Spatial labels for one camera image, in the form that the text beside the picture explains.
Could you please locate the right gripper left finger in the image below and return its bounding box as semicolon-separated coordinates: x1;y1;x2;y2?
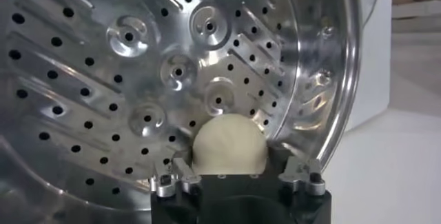
150;158;203;197

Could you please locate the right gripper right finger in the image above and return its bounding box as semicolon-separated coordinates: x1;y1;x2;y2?
279;158;327;197

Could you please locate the white steamed baozi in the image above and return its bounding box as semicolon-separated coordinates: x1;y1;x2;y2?
191;113;269;176

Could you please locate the perforated steel steamer basket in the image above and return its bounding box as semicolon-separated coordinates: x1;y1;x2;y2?
0;0;362;224

